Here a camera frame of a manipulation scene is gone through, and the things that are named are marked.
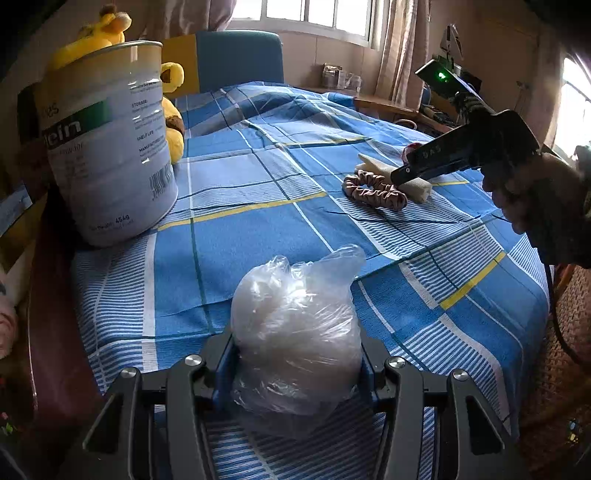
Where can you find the pink satin scrunchie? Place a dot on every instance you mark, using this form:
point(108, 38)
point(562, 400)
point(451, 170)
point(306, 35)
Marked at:
point(369, 187)

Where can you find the white foam piece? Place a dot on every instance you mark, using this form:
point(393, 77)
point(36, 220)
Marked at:
point(418, 189)

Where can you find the white metal tin can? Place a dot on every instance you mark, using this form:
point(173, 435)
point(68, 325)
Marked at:
point(106, 161)

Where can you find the brown woven mat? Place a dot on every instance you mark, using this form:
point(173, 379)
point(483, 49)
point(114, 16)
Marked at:
point(568, 369)

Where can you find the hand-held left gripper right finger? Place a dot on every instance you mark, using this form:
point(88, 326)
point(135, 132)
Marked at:
point(369, 383)

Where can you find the person's right hand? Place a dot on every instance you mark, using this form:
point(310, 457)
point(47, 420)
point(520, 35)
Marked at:
point(531, 198)

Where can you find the white framed window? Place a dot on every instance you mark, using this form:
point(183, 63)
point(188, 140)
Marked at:
point(314, 14)

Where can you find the beige patterned curtain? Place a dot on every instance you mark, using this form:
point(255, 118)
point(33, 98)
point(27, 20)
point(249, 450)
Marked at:
point(184, 16)
point(401, 46)

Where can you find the narrow bright window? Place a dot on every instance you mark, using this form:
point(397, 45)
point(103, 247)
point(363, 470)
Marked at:
point(572, 106)

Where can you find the clear plastic bag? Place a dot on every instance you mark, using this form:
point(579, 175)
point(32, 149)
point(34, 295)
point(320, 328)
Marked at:
point(295, 332)

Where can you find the blue and yellow headboard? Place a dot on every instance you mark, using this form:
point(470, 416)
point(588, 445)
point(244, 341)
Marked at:
point(240, 60)

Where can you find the wooden desk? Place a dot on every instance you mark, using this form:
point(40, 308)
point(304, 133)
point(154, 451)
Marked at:
point(383, 104)

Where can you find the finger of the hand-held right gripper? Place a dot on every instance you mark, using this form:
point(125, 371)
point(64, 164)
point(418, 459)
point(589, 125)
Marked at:
point(425, 171)

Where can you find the clear plastic box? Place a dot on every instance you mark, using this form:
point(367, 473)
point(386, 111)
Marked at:
point(341, 77)

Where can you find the blue checked bed sheet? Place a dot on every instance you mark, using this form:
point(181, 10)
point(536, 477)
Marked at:
point(277, 230)

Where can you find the small red soft item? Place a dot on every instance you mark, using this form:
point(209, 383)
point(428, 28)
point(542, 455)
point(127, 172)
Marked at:
point(411, 152)

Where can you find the yellow plush toy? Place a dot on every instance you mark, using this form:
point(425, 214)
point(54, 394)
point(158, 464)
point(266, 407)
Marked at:
point(104, 32)

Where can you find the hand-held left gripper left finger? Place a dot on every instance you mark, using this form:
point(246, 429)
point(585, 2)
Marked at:
point(226, 369)

